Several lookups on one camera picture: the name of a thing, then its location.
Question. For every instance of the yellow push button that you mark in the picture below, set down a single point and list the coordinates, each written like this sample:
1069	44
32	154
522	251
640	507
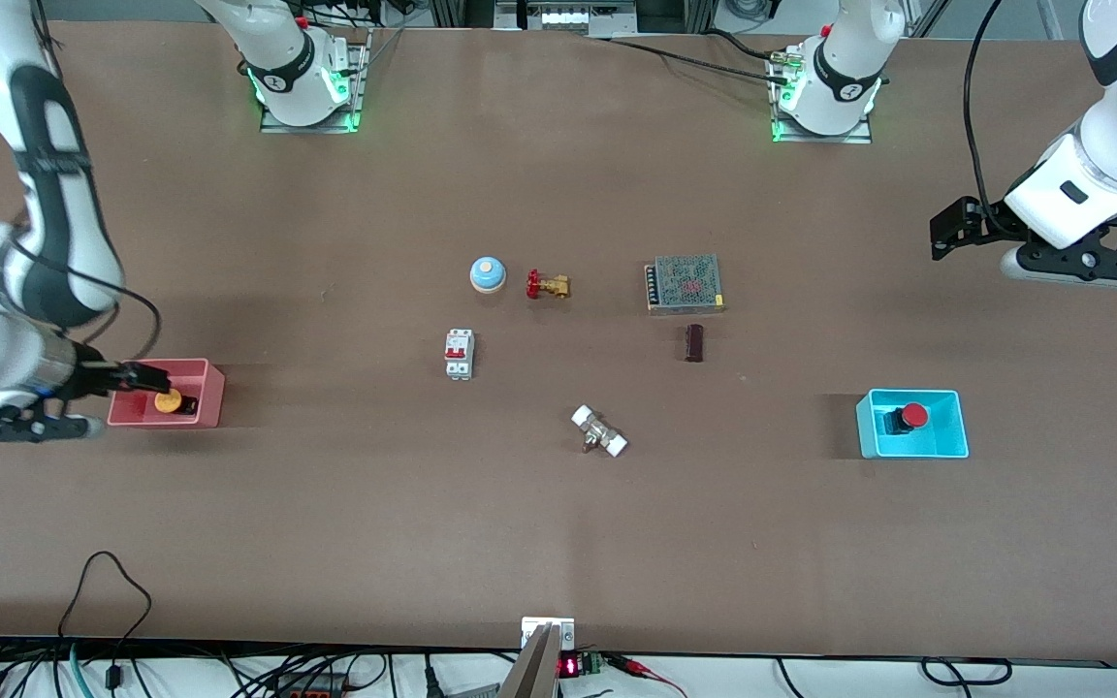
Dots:
167	401

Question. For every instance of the red push button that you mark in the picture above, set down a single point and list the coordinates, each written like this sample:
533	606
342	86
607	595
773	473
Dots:
913	416

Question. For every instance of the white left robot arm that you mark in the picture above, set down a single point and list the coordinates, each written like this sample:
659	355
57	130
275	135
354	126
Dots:
849	58

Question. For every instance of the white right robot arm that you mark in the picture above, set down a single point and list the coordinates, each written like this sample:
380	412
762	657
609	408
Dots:
277	39

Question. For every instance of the pink plastic box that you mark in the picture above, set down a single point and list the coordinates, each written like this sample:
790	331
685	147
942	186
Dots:
214	402

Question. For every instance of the cyan plastic box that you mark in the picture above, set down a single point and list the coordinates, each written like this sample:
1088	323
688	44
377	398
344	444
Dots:
937	443

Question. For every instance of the metal mesh power supply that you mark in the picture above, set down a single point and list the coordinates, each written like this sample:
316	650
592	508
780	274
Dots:
685	284

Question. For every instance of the dark brown block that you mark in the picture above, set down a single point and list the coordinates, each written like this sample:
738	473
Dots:
694	343

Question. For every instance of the white circuit breaker red switches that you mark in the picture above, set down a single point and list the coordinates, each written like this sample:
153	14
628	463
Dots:
459	354

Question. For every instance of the blue white round buzzer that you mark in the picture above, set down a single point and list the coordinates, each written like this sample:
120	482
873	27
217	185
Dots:
488	275

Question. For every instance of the metal fitting white ends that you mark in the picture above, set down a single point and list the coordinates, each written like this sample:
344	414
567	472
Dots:
599	431

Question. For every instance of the white device with sockets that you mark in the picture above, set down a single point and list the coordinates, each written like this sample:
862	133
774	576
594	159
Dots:
568	17

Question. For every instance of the white pole mounting plate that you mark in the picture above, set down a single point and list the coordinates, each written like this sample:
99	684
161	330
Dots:
565	635

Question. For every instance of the red LED display module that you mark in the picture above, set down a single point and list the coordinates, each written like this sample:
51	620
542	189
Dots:
568	666

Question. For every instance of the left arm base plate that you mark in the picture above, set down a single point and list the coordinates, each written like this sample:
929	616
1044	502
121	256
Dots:
854	138

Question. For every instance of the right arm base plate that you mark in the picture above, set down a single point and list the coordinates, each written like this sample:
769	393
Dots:
311	118

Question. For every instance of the grey camera pole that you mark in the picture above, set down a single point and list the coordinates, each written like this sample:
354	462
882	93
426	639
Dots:
529	674

